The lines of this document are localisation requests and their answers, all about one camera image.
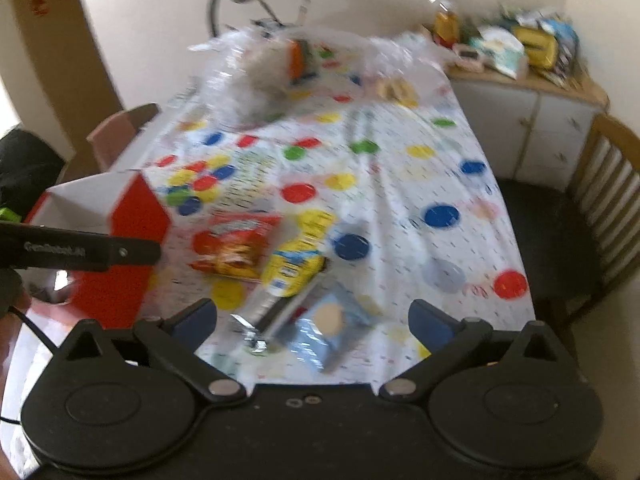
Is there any silver foil snack packet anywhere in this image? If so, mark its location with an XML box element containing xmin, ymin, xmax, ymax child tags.
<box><xmin>231</xmin><ymin>258</ymin><xmax>329</xmax><ymax>354</ymax></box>

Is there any right wooden chair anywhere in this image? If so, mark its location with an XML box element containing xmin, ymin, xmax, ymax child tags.
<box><xmin>499</xmin><ymin>114</ymin><xmax>639</xmax><ymax>330</ymax></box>

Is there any yellow minion snack packet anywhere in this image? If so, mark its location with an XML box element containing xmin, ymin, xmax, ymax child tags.
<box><xmin>262</xmin><ymin>209</ymin><xmax>336</xmax><ymax>298</ymax></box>

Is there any clear plastic bag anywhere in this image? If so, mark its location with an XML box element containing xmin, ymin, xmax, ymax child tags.
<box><xmin>189</xmin><ymin>26</ymin><xmax>367</xmax><ymax>131</ymax></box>

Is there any white side cabinet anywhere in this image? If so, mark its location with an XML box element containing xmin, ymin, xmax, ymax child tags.
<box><xmin>448</xmin><ymin>67</ymin><xmax>610</xmax><ymax>192</ymax></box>

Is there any left wooden chair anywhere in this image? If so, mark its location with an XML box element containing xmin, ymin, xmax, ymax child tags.
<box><xmin>87</xmin><ymin>103</ymin><xmax>160</xmax><ymax>172</ymax></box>

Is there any balloon print tablecloth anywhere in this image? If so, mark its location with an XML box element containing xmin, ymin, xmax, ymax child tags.
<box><xmin>116</xmin><ymin>37</ymin><xmax>535</xmax><ymax>387</ymax></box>

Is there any red white cardboard box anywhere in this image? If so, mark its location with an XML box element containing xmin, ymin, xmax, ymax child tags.
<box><xmin>18</xmin><ymin>170</ymin><xmax>171</xmax><ymax>328</ymax></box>

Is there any clutter on cabinet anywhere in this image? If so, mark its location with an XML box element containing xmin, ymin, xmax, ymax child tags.
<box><xmin>426</xmin><ymin>0</ymin><xmax>579</xmax><ymax>88</ymax></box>

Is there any light blue snack packet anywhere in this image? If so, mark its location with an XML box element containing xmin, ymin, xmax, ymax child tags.
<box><xmin>288</xmin><ymin>283</ymin><xmax>376</xmax><ymax>372</ymax></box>

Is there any wooden chair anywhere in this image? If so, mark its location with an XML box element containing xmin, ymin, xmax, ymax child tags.
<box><xmin>87</xmin><ymin>103</ymin><xmax>160</xmax><ymax>172</ymax></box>
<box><xmin>499</xmin><ymin>114</ymin><xmax>639</xmax><ymax>330</ymax></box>

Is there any red lion snack bag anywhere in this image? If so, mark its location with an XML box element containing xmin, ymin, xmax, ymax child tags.
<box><xmin>189</xmin><ymin>211</ymin><xmax>282</xmax><ymax>281</ymax></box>

